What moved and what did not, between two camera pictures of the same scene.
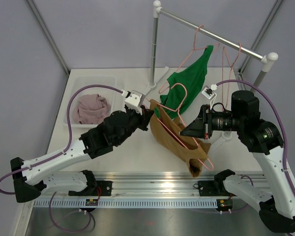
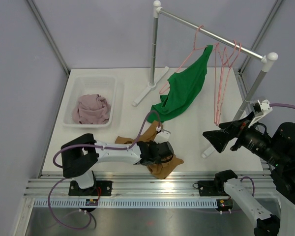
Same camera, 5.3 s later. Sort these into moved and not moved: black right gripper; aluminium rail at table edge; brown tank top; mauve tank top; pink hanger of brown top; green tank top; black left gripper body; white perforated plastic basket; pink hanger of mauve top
Moved: black left gripper body; pink hanger of mauve top; pink hanger of brown top; brown tank top; black right gripper
Not moved: white perforated plastic basket; mauve tank top; aluminium rail at table edge; green tank top
